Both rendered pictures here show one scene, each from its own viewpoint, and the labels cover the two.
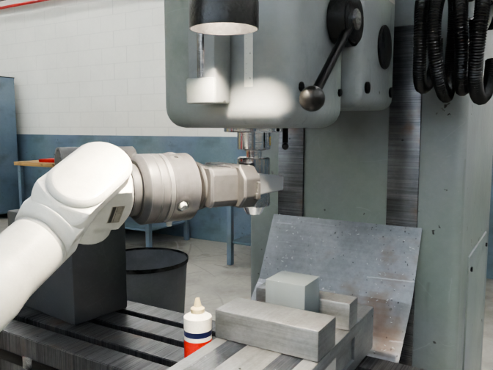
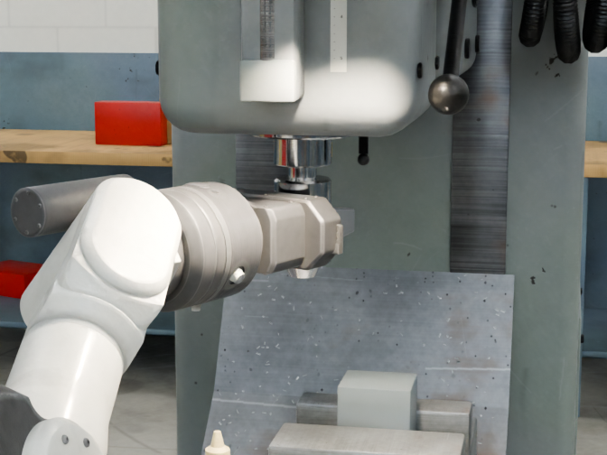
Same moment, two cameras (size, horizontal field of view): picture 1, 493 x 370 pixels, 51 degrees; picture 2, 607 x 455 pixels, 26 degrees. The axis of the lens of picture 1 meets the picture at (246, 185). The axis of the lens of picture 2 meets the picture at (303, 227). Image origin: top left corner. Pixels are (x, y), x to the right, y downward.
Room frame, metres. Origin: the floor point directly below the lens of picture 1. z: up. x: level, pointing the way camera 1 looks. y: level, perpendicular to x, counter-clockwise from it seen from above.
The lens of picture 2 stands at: (-0.27, 0.34, 1.41)
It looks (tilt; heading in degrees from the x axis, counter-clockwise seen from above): 10 degrees down; 341
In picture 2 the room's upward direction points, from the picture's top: straight up
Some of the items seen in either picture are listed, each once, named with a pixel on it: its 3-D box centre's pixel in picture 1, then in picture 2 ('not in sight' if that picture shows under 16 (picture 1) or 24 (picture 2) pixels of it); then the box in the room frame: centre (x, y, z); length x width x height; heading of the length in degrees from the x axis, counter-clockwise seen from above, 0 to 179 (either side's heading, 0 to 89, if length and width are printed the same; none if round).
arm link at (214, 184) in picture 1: (197, 187); (232, 238); (0.69, 0.07, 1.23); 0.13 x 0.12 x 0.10; 34
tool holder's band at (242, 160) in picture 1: (253, 160); (303, 183); (0.74, -0.01, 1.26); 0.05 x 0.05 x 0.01
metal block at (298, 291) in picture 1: (292, 298); (378, 414); (0.71, -0.07, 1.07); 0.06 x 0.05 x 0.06; 60
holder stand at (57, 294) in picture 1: (66, 255); not in sight; (1.00, 0.36, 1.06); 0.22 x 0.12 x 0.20; 52
